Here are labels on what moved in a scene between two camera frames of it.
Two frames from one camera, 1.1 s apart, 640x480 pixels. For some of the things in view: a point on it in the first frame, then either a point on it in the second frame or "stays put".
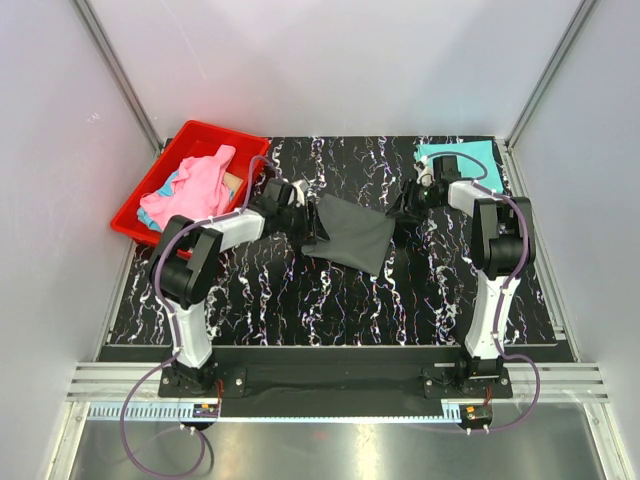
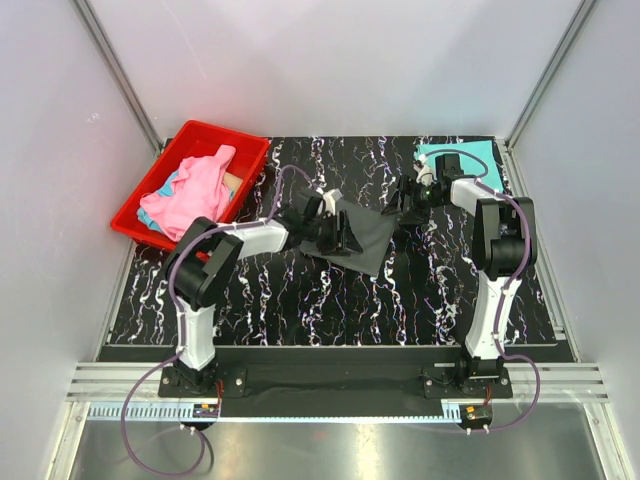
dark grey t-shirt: x=359 y=237 stays put
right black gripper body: x=421 y=200 stays put
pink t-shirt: x=198 y=191 stays put
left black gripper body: x=295 y=224 -> x=323 y=230
